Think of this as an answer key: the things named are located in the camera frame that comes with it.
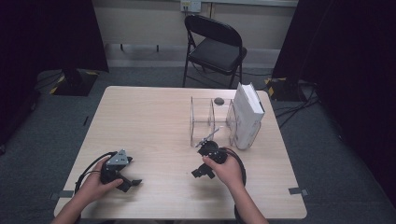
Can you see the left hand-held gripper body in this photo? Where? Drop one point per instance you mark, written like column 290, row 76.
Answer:
column 116, row 160

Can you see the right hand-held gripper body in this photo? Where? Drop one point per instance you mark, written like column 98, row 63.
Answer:
column 213, row 152

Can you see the clear acrylic book rack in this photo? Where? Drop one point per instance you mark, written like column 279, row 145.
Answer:
column 205, row 124

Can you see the white book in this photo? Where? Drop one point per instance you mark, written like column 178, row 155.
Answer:
column 247, row 118

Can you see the person's right hand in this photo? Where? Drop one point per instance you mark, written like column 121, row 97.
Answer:
column 229, row 172

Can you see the person's left hand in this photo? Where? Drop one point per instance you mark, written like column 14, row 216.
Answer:
column 93, row 186

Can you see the dark round table grommet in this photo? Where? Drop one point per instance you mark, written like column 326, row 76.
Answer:
column 219, row 101

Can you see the grey tape strip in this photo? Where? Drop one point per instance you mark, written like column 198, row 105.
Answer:
column 60, row 195
column 297, row 191

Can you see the black stand base yellow stripes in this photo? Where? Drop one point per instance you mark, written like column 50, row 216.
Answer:
column 74, row 82
column 283, row 88

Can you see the black folding chair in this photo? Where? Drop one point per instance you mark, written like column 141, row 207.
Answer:
column 218, row 53

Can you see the black curtain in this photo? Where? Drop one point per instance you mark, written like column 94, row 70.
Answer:
column 348, row 77
column 46, row 37

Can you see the white wall socket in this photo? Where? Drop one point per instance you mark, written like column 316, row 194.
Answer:
column 190, row 5

